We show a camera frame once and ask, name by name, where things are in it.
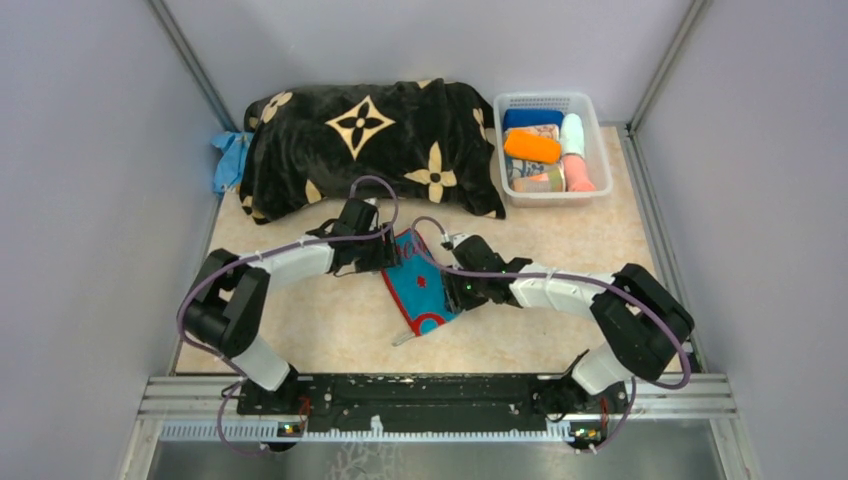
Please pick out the orange green rolled towel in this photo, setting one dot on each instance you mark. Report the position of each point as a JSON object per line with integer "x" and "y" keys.
{"x": 550, "y": 181}

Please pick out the red blue patterned towel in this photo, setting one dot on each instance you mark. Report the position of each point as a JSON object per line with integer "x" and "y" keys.
{"x": 417, "y": 288}

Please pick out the grey patterned rolled towel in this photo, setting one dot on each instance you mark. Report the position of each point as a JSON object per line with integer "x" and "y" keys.
{"x": 516, "y": 168}

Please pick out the light blue cloth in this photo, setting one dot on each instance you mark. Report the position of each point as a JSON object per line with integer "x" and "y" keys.
{"x": 233, "y": 148}

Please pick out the white slotted cable duct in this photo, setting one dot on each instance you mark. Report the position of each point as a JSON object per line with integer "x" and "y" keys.
{"x": 271, "y": 432}

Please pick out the black floral blanket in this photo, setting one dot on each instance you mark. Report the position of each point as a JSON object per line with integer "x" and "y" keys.
{"x": 430, "y": 140}

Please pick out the beige orange rolled towel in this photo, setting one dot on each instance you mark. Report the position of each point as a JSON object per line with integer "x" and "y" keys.
{"x": 548, "y": 131}

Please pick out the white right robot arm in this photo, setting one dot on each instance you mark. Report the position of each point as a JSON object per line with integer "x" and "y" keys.
{"x": 644, "y": 327}

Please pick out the pink panda towel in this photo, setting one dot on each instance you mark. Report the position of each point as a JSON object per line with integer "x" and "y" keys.
{"x": 576, "y": 174}

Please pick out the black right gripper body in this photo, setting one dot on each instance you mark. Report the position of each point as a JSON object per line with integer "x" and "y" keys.
{"x": 465, "y": 292}

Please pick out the dark blue rolled towel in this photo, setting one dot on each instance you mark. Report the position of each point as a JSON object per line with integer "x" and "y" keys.
{"x": 517, "y": 118}

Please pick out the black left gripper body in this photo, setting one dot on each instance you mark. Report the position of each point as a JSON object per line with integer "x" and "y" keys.
{"x": 374, "y": 255}

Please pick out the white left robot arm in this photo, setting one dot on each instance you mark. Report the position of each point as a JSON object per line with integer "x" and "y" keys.
{"x": 224, "y": 309}

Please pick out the white plastic basket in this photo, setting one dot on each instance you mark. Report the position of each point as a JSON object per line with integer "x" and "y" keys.
{"x": 596, "y": 157}

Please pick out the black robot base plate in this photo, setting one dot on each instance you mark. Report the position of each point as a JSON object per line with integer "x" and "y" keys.
{"x": 480, "y": 403}

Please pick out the mint white rolled towel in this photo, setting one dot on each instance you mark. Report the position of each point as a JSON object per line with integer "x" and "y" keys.
{"x": 572, "y": 136}

